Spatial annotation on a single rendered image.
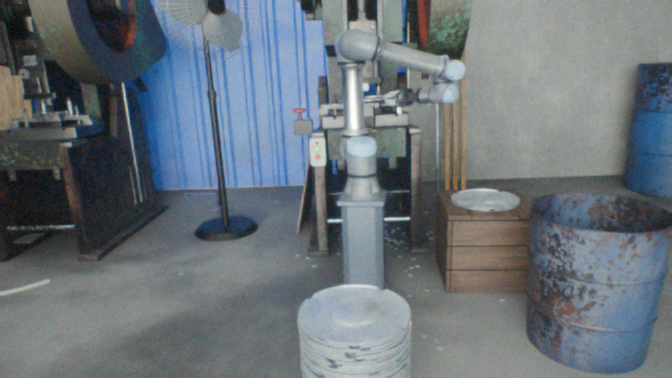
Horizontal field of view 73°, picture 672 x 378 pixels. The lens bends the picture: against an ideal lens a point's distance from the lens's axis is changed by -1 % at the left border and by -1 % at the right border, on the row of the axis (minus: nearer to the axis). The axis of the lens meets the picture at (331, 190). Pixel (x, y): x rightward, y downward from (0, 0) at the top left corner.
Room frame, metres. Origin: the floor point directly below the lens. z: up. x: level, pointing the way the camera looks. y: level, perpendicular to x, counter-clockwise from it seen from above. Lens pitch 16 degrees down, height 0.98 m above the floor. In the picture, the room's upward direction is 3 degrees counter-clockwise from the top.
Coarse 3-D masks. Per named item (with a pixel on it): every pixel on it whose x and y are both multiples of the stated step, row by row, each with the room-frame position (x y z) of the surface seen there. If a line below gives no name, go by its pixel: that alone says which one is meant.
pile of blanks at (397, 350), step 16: (304, 336) 0.99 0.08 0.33; (400, 336) 0.97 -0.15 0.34; (304, 352) 1.00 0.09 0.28; (320, 352) 0.96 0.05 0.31; (336, 352) 0.93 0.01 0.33; (352, 352) 0.93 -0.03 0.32; (368, 352) 0.92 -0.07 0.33; (384, 352) 0.93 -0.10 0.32; (400, 352) 0.96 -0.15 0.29; (304, 368) 1.01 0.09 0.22; (320, 368) 0.95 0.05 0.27; (336, 368) 0.93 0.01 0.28; (352, 368) 0.92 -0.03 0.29; (368, 368) 0.92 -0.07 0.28; (384, 368) 0.94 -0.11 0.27; (400, 368) 0.97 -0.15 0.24
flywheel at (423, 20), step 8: (416, 0) 2.86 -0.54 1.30; (424, 0) 2.55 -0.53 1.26; (416, 8) 2.86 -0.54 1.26; (424, 8) 2.78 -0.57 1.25; (416, 16) 2.86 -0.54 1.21; (424, 16) 2.77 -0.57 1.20; (424, 24) 2.75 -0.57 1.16; (424, 32) 2.71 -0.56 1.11; (424, 40) 2.65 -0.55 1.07; (424, 48) 2.56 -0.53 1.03
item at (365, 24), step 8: (352, 24) 2.45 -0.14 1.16; (360, 24) 2.45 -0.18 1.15; (368, 24) 2.45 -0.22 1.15; (376, 24) 2.45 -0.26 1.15; (368, 32) 2.45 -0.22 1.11; (376, 32) 2.44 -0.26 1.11; (368, 64) 2.42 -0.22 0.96; (376, 64) 2.44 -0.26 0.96; (368, 72) 2.42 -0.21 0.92; (376, 72) 2.44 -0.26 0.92
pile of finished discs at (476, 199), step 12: (468, 192) 2.07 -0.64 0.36; (480, 192) 2.06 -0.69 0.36; (492, 192) 2.05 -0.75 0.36; (504, 192) 2.03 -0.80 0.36; (456, 204) 1.91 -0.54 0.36; (468, 204) 1.89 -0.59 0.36; (480, 204) 1.88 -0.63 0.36; (492, 204) 1.87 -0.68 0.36; (504, 204) 1.86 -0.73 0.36; (516, 204) 1.85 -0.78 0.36
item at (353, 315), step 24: (336, 288) 1.20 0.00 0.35; (360, 288) 1.20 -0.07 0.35; (312, 312) 1.08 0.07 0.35; (336, 312) 1.06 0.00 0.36; (360, 312) 1.05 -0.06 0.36; (384, 312) 1.06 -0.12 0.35; (408, 312) 1.05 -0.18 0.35; (336, 336) 0.96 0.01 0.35; (360, 336) 0.96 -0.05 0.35; (384, 336) 0.95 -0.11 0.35
